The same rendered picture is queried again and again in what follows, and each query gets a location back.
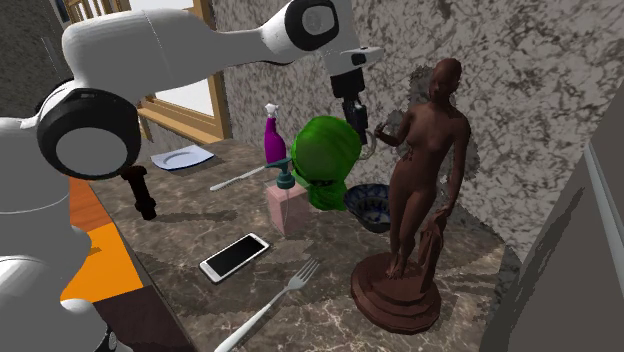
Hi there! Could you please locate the green head-shaped figure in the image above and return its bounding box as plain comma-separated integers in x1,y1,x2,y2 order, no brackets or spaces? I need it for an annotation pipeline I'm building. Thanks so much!
290,115,363,212

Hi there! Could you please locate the purple spray bottle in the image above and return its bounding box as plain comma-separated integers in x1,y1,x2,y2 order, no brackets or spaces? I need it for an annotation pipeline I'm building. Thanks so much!
263,102,288,166

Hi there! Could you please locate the brown standing figure statue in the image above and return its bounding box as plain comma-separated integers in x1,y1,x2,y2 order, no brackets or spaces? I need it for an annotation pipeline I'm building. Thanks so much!
349,57,472,336

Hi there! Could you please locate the blue patterned bowl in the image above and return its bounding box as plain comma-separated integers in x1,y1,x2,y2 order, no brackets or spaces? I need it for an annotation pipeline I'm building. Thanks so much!
342,183,393,235

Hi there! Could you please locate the wooden framed window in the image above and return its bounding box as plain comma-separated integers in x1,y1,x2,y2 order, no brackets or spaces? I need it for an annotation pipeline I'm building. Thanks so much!
62,0,233,146

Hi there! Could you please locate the pink soap dispenser teal pump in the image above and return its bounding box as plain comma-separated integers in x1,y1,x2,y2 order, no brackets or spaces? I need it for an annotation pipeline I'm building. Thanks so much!
264,156,314,238

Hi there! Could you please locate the white toothbrush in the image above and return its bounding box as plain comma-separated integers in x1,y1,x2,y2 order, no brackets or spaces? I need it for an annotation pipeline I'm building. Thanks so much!
209,165,267,193

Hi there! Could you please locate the pale blue square plate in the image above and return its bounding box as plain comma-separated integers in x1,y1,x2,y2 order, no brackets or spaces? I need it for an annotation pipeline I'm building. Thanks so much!
149,144,216,172

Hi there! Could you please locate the white smartphone black screen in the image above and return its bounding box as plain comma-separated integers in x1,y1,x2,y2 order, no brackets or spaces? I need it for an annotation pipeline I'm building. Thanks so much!
198,232,271,285

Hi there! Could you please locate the silver fork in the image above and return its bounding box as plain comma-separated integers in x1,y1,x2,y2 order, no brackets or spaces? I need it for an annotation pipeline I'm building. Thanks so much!
212,257,321,352

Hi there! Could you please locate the dark brown pepper mill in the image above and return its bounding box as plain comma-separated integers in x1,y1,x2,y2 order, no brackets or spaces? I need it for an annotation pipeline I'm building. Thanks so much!
119,165,159,222

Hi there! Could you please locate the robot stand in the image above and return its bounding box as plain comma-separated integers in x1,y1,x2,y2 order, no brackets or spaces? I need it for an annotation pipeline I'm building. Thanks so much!
59,176,197,352

